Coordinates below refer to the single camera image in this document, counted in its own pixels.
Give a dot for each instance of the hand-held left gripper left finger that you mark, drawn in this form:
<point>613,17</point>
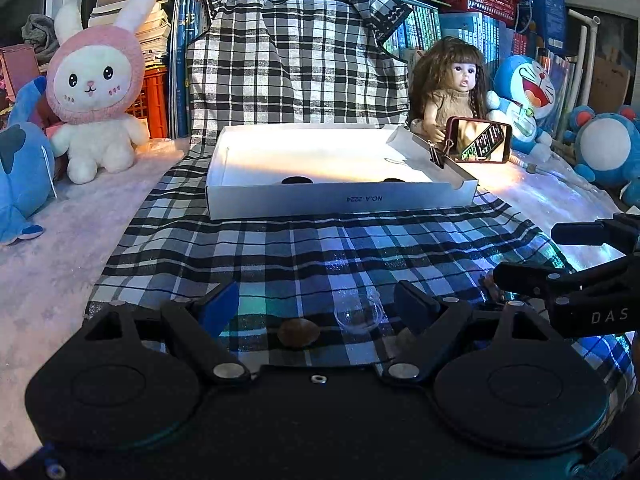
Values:
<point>220,305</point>

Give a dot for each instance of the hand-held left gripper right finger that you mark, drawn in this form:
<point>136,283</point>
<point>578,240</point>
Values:
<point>412,305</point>

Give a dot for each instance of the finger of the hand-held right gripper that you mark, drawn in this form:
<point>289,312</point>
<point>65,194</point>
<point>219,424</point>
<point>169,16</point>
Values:
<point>590,232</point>
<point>525,277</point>

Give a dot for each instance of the clear plastic cup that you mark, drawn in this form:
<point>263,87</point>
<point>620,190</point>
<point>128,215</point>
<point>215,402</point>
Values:
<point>360,315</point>

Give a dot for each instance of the black round cap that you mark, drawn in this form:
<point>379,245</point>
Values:
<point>395,180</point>

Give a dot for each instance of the white cardboard box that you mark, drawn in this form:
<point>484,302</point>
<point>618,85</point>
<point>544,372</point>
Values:
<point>320,150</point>

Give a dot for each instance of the blue round plush toy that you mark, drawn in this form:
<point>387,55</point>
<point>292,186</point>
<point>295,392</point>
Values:
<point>607,145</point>

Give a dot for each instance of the black white plaid cloth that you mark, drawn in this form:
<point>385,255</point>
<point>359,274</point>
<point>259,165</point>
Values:
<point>300,245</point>

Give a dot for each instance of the red smartphone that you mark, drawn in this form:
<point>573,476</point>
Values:
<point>480,140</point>

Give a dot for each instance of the black binder clip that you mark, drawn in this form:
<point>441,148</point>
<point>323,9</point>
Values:
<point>440,156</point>

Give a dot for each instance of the brown cardboard sheet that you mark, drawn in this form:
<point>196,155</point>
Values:
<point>607,85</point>

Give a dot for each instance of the blue cat plush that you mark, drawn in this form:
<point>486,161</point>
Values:
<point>525,85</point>

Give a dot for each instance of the white plastic pipe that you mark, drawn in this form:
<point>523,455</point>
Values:
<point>586,60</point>

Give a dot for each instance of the brown haired doll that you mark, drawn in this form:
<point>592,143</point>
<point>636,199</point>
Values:
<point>462,72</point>

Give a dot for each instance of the red plastic crate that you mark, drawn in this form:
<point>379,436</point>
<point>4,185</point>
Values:
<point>152,105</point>

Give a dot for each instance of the blue cardboard box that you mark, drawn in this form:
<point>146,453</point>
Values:
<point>550,15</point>

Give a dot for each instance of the blue spotted plush toy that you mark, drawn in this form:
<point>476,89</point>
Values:
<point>20,170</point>

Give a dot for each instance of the row of blue books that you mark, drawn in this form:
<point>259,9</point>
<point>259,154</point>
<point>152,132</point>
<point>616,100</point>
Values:
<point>180,60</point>

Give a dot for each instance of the pink white rabbit plush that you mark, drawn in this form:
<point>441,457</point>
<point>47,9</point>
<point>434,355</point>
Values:
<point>92,85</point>

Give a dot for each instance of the row of teal books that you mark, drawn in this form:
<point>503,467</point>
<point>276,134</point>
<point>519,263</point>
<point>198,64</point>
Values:
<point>420,27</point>

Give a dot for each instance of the stack of white books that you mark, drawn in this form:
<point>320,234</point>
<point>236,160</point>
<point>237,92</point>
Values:
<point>150,15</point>

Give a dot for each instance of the pink box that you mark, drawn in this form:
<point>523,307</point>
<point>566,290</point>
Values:
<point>17,67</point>

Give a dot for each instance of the grey cloth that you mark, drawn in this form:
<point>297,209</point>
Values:
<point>39,32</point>

